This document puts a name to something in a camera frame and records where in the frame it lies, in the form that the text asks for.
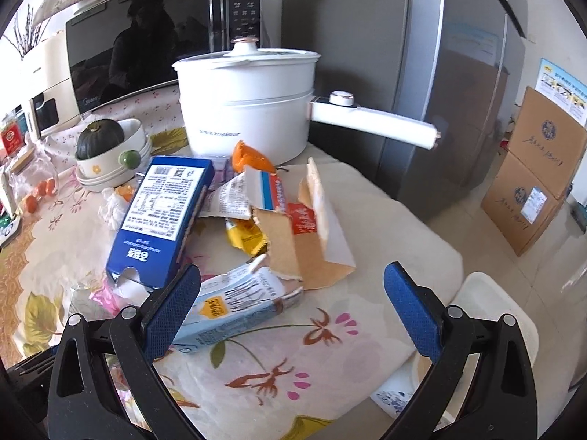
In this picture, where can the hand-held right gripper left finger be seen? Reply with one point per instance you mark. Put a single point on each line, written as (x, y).
(172, 311)

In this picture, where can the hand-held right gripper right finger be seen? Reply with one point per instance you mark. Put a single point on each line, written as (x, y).
(412, 311)

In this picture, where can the light blue milk carton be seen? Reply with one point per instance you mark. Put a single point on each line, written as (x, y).
(238, 298)

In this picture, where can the blue carton box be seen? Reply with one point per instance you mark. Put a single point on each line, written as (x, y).
(156, 220)

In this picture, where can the yellow wrapper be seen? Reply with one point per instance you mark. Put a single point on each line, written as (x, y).
(245, 236)

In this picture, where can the plastic wrapper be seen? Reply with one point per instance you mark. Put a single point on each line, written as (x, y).
(227, 199)

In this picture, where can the torn white red cardboard box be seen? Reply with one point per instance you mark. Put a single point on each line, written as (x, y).
(286, 247)

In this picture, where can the orange wrapper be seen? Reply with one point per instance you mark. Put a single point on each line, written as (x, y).
(250, 158)

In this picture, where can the crumpled white tissue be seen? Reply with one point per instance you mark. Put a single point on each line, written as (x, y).
(112, 208)

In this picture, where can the floral tablecloth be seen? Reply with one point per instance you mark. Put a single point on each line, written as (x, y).
(284, 353)

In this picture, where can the brown cardboard box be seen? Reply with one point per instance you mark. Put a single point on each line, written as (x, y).
(509, 211)
(545, 142)

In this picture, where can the white plate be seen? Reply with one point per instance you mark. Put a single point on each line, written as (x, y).
(98, 182)

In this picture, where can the white bowl with green knob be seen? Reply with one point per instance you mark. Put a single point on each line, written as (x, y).
(133, 140)

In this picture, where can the dark green squash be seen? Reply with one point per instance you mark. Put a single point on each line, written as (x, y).
(98, 140)

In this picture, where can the glass jar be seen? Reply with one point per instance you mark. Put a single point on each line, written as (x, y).
(32, 178)

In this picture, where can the white electric cooking pot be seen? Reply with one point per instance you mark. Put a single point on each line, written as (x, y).
(247, 119)

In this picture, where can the grey refrigerator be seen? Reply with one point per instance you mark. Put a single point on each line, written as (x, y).
(367, 64)

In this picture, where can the black glass door microwave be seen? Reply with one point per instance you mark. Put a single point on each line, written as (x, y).
(137, 50)

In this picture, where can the white pot lid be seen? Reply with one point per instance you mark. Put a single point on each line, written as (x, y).
(243, 57)

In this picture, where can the white kitchen appliance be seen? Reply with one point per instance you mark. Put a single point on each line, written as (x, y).
(48, 78)

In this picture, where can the dried branches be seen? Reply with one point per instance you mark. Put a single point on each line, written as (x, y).
(25, 32)

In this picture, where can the wall poster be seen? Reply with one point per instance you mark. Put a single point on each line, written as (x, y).
(564, 91)

